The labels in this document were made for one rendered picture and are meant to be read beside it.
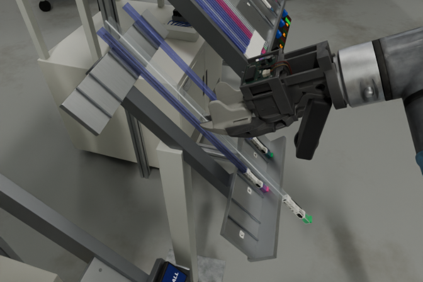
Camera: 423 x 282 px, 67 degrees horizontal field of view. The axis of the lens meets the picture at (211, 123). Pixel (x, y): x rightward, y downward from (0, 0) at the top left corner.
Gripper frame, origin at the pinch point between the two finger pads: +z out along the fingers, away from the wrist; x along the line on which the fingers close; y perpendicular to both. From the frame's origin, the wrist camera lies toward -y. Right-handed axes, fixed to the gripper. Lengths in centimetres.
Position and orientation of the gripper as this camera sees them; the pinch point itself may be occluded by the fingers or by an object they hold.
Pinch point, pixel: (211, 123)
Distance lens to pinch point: 51.2
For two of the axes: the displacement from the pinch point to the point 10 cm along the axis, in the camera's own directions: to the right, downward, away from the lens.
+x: -2.2, 6.6, -7.1
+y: -4.4, -7.2, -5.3
